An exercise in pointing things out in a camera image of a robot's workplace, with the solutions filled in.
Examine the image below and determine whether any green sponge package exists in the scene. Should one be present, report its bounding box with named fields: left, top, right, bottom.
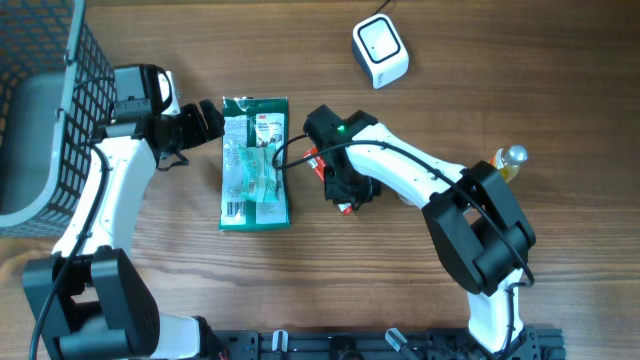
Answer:
left=219, top=97, right=290, bottom=231

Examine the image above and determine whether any white barcode scanner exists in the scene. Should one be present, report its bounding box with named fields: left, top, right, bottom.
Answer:
left=351, top=14, right=409, bottom=89

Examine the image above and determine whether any teal wipes packet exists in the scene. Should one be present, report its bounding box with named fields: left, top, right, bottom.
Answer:
left=238, top=144, right=279, bottom=203

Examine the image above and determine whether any black left camera cable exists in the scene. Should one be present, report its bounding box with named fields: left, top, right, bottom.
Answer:
left=28, top=74, right=119, bottom=360

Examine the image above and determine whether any red stick packet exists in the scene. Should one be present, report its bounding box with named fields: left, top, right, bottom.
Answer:
left=304, top=147, right=353, bottom=215

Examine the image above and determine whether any black camera cable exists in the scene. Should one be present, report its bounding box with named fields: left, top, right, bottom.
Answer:
left=28, top=74, right=119, bottom=360
left=271, top=132, right=536, bottom=359

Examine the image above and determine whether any dark grey mesh basket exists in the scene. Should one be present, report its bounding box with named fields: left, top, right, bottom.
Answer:
left=1, top=0, right=116, bottom=237

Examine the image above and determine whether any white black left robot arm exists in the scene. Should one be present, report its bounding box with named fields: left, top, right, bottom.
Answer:
left=22, top=64, right=228, bottom=359

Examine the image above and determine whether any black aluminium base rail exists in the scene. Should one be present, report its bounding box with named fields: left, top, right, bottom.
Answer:
left=202, top=326, right=567, bottom=360

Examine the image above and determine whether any green lidded jar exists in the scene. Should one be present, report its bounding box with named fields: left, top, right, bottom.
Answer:
left=397, top=193, right=415, bottom=206

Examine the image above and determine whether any black right camera cable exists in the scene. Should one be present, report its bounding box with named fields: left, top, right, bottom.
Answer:
left=271, top=132, right=536, bottom=359

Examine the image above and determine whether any yellow dish soap bottle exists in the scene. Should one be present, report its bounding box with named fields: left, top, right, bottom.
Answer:
left=489, top=144, right=528, bottom=183

